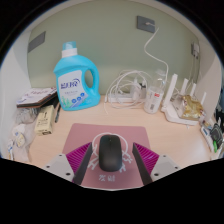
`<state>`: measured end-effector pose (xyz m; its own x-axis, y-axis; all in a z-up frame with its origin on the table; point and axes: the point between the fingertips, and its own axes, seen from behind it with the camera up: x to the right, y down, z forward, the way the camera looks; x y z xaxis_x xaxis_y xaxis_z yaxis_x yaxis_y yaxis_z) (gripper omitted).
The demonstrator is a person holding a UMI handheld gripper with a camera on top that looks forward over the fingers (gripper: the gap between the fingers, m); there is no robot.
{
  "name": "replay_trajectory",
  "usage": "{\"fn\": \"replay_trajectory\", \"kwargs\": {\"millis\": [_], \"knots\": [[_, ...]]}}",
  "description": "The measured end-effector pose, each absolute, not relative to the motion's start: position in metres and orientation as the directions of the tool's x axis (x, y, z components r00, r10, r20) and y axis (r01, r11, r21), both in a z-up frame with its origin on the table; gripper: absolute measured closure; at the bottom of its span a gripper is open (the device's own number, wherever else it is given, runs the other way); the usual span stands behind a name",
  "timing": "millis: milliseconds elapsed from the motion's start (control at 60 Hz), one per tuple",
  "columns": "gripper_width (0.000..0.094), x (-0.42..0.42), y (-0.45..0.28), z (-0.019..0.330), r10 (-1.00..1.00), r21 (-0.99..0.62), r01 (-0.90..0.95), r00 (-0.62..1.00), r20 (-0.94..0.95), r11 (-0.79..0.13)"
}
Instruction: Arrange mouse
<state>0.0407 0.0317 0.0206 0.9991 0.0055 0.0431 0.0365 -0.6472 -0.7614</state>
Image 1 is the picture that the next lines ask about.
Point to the pink printed mouse pad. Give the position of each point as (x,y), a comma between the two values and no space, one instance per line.
(83,133)

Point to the small yellow box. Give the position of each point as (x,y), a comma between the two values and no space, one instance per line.
(44,121)

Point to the white router with antennas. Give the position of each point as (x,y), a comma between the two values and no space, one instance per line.
(173,115)

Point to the black pouch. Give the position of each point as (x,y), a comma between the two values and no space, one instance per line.
(216,133)

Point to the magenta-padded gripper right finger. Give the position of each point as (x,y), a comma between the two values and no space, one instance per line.
(145,159)

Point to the black pen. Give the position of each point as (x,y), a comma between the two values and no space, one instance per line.
(57,114)

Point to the small white yellow packet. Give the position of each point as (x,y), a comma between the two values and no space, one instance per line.
(10,147)

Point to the blank grey wall plate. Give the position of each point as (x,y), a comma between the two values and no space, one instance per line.
(36,41)

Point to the black computer mouse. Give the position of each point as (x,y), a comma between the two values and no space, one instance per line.
(110,155)

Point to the grey wall socket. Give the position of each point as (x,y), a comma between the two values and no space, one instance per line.
(145,24)

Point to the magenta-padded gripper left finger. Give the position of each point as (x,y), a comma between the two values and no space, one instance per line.
(80,159)

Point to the golden foil packet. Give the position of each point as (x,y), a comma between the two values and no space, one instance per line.
(191,107)

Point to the white flat device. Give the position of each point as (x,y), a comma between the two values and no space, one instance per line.
(207,136)

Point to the clear plastic bag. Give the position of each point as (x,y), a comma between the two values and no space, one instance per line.
(21,133)

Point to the white power strip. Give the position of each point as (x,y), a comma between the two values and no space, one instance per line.
(121,98)

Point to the dark notebook stack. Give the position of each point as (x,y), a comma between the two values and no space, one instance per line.
(36,97)

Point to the blue detergent bottle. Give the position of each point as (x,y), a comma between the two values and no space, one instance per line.
(71,83)

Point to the white wall adapter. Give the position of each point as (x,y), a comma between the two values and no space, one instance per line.
(195,50)

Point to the green small item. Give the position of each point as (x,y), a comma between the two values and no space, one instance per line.
(215,146)

